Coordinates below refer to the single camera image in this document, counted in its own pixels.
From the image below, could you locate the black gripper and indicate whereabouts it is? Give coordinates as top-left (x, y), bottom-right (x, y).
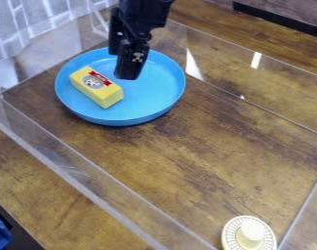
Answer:
top-left (108, 0), bottom-right (175, 80)

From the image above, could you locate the yellow butter brick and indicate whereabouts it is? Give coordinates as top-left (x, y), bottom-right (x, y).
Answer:
top-left (69, 66), bottom-right (124, 108)

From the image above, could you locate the blue round tray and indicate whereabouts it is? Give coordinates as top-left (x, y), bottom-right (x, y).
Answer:
top-left (53, 48), bottom-right (186, 127)

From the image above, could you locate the clear acrylic barrier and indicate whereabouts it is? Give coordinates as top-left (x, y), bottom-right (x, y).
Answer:
top-left (0, 96), bottom-right (216, 250)

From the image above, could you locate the cream round lid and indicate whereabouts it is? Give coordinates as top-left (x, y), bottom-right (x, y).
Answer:
top-left (220, 216), bottom-right (276, 250)

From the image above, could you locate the clear acrylic corner bracket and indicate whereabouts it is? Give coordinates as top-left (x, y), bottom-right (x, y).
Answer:
top-left (89, 5), bottom-right (109, 38)

